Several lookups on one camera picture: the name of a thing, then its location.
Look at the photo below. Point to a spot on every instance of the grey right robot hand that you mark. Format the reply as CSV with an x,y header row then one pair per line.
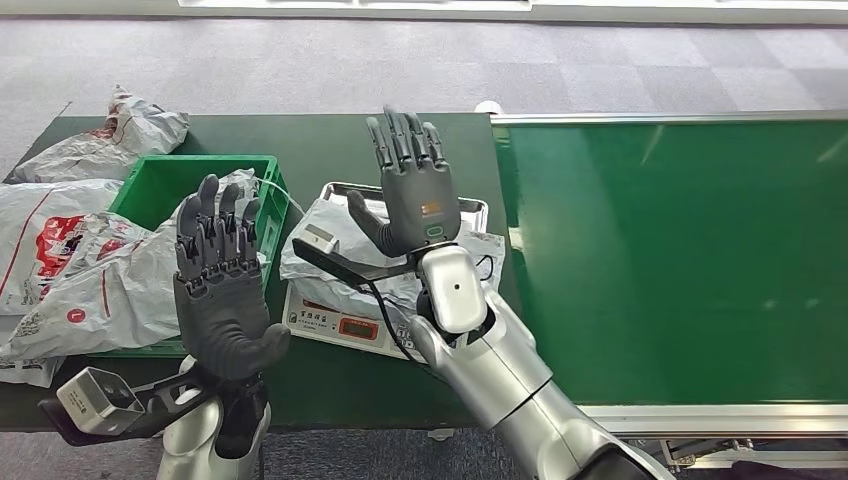
x,y
417,192

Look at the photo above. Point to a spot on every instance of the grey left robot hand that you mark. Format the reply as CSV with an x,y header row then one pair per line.
x,y
222,318

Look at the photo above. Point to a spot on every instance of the grey poly mailer package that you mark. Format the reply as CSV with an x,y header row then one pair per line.
x,y
311,281

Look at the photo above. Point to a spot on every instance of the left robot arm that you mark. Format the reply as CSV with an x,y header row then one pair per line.
x,y
192,444

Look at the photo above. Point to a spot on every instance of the green conveyor belt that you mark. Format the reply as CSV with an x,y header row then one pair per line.
x,y
662,265

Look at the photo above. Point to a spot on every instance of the metal conveyor support stand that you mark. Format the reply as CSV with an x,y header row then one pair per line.
x,y
702,457

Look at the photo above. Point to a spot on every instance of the white electronic weighing scale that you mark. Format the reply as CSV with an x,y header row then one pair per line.
x,y
318,324

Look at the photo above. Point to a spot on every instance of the green covered table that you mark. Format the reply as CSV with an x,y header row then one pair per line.
x,y
331,146

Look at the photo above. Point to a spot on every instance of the green plastic crate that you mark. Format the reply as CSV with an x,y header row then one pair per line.
x,y
166,182

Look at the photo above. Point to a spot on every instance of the flat grey poly mailer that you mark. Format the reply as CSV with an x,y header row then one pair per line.
x,y
26,371

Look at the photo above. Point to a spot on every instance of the crumpled grey poly mailer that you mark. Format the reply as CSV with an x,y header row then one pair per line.
x,y
99,152

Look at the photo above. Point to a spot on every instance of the grey mailer with red print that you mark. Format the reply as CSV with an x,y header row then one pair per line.
x,y
40,218

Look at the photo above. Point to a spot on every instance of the white table foot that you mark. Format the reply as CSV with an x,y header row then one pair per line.
x,y
440,435

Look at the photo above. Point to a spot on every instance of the black right camera bracket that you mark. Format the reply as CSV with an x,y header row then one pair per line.
x,y
371,272

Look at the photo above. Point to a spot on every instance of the black camera bracket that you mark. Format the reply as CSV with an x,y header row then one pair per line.
x,y
371,272
166,404

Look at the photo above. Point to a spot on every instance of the black left camera bracket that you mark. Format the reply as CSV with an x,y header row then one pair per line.
x,y
166,404

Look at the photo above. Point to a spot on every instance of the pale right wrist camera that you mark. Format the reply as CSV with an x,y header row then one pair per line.
x,y
321,237

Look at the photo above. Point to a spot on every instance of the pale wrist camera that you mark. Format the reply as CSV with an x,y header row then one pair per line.
x,y
321,237
99,401

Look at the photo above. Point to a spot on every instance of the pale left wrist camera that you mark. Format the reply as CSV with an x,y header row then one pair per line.
x,y
99,401

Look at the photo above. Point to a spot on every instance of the aluminium conveyor frame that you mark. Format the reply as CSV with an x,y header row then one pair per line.
x,y
696,420

